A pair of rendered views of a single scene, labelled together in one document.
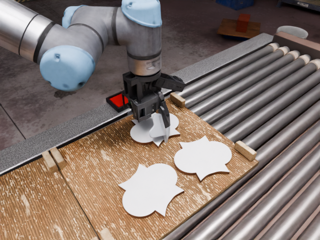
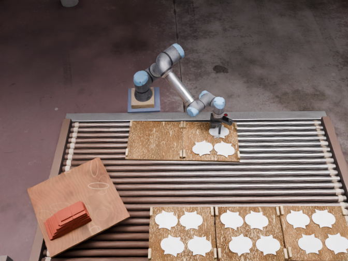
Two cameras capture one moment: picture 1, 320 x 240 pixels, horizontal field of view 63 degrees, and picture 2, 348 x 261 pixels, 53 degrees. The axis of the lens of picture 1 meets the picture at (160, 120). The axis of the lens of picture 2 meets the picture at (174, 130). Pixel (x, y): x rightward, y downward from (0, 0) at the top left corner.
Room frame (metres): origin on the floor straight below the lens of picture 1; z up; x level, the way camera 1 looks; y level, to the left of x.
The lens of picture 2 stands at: (-0.90, -0.74, 3.04)
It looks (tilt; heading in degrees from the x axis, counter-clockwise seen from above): 53 degrees down; 40
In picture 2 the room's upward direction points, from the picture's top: 1 degrees counter-clockwise
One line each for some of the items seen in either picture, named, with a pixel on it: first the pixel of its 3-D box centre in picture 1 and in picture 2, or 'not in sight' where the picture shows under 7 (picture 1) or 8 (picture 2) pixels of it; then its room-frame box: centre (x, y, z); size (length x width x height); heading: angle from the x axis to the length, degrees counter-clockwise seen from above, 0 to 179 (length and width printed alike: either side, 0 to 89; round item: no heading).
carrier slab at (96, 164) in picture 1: (153, 159); (210, 141); (0.43, 0.02, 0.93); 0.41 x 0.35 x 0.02; 127
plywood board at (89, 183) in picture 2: not in sight; (77, 202); (-0.55, 0.36, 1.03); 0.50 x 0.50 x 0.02; 69
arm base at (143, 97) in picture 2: not in sight; (142, 90); (0.47, 0.73, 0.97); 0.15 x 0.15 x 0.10
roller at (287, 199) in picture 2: not in sight; (200, 199); (0.01, -0.20, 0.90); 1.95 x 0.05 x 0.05; 129
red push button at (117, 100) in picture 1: (121, 101); not in sight; (0.69, 0.13, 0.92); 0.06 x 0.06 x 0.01; 39
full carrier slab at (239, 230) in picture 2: not in sight; (249, 232); (0.01, -0.58, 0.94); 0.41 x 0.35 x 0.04; 129
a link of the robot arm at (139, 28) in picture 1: (141, 26); (218, 105); (0.52, 0.04, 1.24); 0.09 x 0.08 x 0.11; 84
